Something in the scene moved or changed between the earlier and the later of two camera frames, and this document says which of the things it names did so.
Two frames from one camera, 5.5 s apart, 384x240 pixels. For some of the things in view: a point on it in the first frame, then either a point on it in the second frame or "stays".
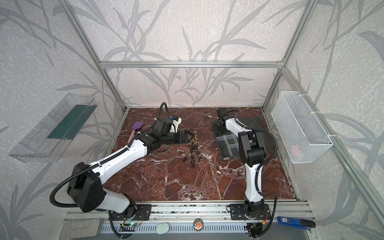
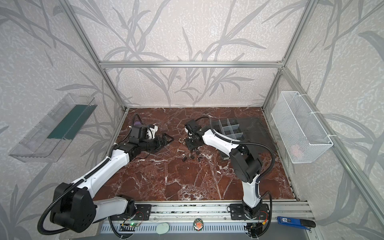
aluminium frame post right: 307,10 stays
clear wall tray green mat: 46,141 stays
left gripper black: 181,136 -> 157,142
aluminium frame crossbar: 191,64 stays
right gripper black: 220,122 -> 192,142
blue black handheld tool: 302,223 stays
